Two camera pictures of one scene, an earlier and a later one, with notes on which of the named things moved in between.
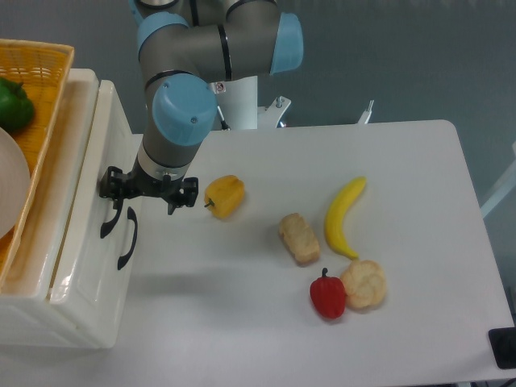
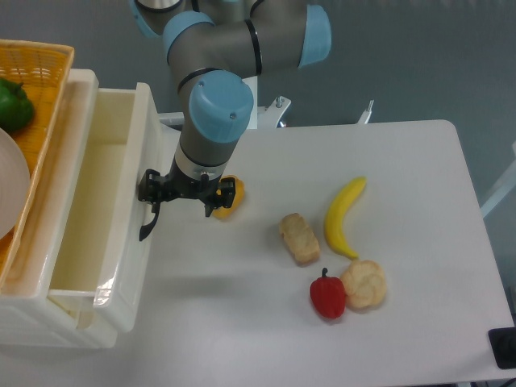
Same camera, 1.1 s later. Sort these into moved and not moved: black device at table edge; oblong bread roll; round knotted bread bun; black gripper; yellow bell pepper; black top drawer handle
Moved: black gripper; black top drawer handle
Not moved: black device at table edge; yellow bell pepper; oblong bread roll; round knotted bread bun
